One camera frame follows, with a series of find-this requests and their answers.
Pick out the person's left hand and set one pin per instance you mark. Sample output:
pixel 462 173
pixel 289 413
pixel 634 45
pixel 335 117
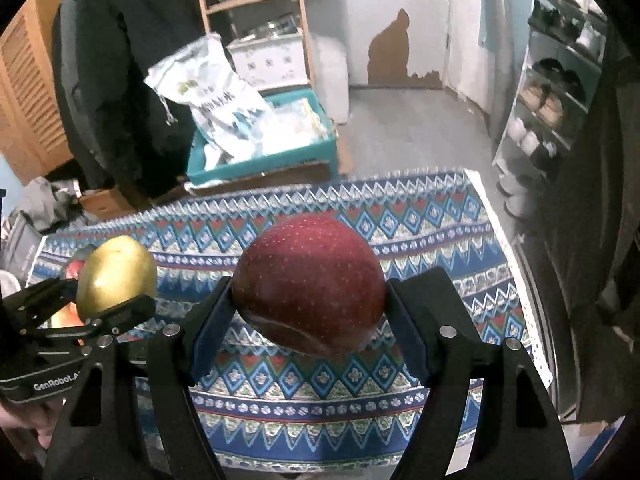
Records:
pixel 22 423

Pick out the red apple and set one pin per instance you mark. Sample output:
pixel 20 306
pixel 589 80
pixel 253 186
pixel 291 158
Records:
pixel 77 261
pixel 311 284

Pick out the wooden louvered door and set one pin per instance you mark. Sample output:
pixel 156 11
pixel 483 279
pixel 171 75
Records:
pixel 33 139

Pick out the yellow pear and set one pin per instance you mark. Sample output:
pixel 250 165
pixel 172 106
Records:
pixel 118 270

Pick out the white patterned storage box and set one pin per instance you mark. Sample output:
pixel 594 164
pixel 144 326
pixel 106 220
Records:
pixel 271 63

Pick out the white printed plastic bag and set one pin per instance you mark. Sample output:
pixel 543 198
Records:
pixel 224 106

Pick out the person in black clothes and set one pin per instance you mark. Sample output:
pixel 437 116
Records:
pixel 142 142

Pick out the patterned blue tablecloth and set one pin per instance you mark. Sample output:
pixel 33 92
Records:
pixel 269 410

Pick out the wooden shelf ladder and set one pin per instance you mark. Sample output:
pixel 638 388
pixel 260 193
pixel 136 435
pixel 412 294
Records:
pixel 255 5

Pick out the white shoe rack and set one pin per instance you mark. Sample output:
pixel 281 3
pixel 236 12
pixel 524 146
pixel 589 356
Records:
pixel 561 67

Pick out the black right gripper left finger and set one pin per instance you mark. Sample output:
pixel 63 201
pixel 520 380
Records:
pixel 97 435

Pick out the teal plastic crate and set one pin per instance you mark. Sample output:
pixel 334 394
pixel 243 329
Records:
pixel 297 132

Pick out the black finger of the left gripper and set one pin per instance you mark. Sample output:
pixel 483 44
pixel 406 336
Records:
pixel 123 317

